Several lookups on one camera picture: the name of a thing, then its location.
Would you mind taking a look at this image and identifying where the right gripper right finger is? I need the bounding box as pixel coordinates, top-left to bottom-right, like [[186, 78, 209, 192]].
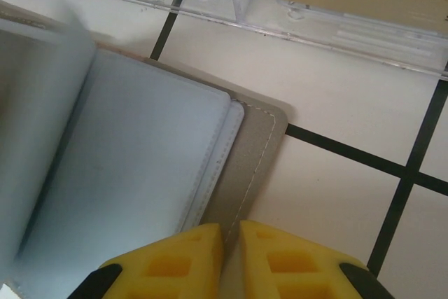
[[239, 219, 384, 299]]

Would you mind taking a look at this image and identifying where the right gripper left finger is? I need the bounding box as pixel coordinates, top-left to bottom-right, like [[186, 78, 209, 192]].
[[71, 222, 225, 299]]

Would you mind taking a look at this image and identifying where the grey card holder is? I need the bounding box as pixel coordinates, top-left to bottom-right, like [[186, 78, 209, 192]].
[[0, 0, 292, 299]]

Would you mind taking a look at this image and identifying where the clear acrylic card tray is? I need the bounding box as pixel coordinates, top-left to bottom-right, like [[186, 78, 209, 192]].
[[0, 0, 448, 82]]

